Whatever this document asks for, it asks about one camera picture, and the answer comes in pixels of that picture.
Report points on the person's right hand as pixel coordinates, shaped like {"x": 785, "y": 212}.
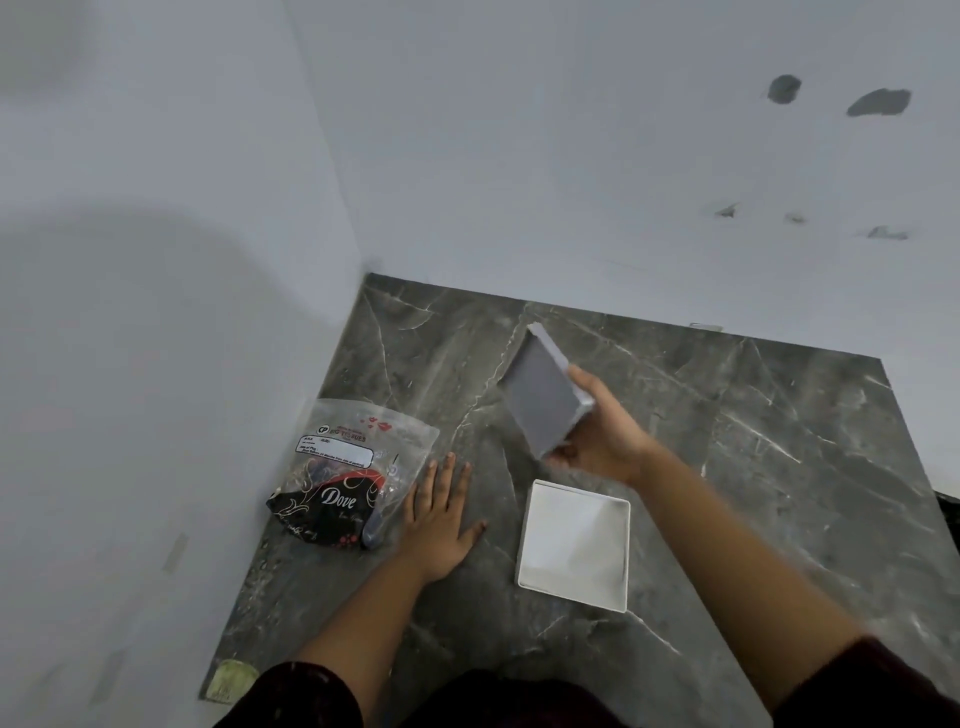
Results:
{"x": 611, "y": 442}

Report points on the person's left hand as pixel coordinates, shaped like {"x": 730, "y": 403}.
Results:
{"x": 439, "y": 525}

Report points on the grey square box base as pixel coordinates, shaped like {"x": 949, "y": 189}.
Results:
{"x": 540, "y": 397}

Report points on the white stickered tissue box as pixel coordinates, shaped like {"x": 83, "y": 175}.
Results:
{"x": 520, "y": 570}

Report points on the Dove tissue plastic packet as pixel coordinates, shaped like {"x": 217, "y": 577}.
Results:
{"x": 337, "y": 495}

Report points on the person's right forearm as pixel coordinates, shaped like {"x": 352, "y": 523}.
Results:
{"x": 742, "y": 570}

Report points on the person's left forearm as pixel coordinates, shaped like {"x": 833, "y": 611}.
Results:
{"x": 367, "y": 637}

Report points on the person's dark maroon top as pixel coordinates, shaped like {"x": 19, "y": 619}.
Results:
{"x": 862, "y": 690}

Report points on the yellowed corner sticker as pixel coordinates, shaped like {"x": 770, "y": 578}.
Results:
{"x": 231, "y": 681}

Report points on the trash bin with black liner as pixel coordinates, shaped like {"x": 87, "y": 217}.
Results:
{"x": 951, "y": 525}

